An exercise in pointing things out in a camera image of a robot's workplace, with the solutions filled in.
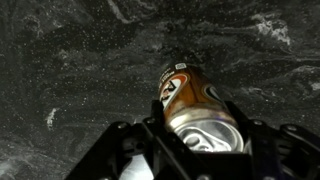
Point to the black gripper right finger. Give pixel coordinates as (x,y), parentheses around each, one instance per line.
(283,153)

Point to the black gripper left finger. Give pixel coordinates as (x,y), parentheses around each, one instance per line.
(133,150)

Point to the maroon root beer can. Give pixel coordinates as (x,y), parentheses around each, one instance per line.
(196,106)

